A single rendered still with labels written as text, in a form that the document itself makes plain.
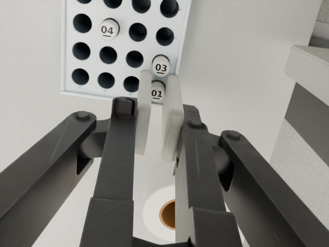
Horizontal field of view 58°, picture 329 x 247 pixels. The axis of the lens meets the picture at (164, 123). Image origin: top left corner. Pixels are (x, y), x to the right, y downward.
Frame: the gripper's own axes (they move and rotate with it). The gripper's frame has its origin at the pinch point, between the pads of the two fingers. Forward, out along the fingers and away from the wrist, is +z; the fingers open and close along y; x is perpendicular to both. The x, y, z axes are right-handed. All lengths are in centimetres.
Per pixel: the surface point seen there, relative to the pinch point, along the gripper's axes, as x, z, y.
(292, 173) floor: -56, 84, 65
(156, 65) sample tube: 2.1, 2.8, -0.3
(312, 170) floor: -53, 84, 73
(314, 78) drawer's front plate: 4.0, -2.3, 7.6
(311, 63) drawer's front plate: 4.6, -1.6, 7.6
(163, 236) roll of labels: -14.4, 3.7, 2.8
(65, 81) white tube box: -0.5, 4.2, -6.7
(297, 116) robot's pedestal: -17, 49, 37
